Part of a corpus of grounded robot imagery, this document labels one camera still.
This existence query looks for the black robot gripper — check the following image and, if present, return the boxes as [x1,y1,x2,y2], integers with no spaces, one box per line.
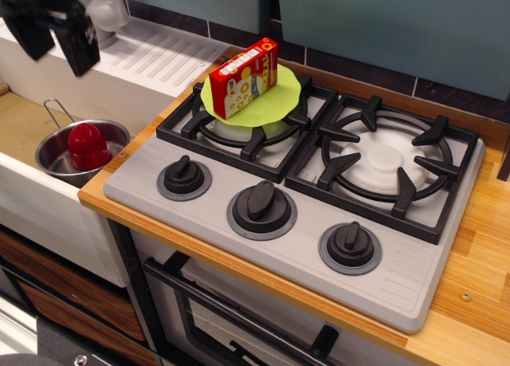
[1,0,100,77]

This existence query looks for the red cereal box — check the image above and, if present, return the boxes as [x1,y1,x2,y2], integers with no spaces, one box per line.
[209,37,279,120]

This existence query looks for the white toy sink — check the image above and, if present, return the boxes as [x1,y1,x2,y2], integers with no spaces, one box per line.
[1,18,226,287]

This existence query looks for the lime green plastic plate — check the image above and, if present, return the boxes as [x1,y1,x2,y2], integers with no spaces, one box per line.
[200,64,301,128]

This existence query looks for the grey toy faucet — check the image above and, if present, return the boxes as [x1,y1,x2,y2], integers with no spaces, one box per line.
[78,0,129,49]

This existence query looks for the black left burner grate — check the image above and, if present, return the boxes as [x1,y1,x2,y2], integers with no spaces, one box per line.
[156,75,339,183]

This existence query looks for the black burner grate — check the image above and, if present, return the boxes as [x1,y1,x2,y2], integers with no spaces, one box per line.
[285,94,485,244]
[156,75,339,183]

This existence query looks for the black left stove knob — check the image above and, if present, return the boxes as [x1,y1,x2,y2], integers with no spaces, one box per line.
[157,155,213,202]

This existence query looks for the black stove knob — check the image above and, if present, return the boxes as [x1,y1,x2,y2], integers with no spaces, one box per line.
[157,155,213,202]
[226,180,297,241]
[319,222,383,276]

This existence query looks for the black middle stove knob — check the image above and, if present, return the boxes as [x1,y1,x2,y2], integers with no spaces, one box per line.
[226,180,297,241]

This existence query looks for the wooden drawer fronts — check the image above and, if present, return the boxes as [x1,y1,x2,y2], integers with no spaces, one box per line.
[1,226,158,365]

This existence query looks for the toy oven door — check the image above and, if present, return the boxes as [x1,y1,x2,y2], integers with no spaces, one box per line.
[132,233,409,365]

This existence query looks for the black right stove knob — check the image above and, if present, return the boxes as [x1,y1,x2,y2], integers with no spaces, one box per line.
[319,222,383,276]

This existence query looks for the black right burner grate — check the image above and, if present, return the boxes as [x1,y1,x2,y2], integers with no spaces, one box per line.
[285,94,485,244]

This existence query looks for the grey toy stove top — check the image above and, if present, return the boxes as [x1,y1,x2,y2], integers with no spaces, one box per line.
[104,132,464,333]

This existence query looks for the black oven door handle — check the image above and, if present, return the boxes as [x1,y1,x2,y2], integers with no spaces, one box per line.
[143,258,338,365]

